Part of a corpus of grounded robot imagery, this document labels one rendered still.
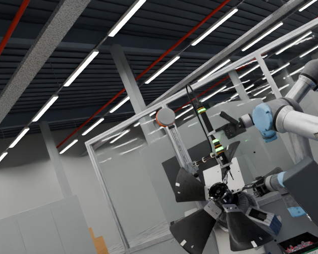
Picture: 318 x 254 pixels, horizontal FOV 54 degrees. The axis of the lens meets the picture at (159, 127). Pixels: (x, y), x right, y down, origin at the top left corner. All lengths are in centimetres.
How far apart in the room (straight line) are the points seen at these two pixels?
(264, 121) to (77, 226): 631
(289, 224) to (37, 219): 538
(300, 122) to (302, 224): 140
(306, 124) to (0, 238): 609
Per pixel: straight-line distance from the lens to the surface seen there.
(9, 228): 682
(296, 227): 259
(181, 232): 184
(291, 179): 98
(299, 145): 150
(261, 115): 136
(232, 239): 166
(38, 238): 696
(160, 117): 253
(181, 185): 203
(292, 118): 131
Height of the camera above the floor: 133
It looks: 11 degrees up
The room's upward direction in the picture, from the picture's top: 23 degrees counter-clockwise
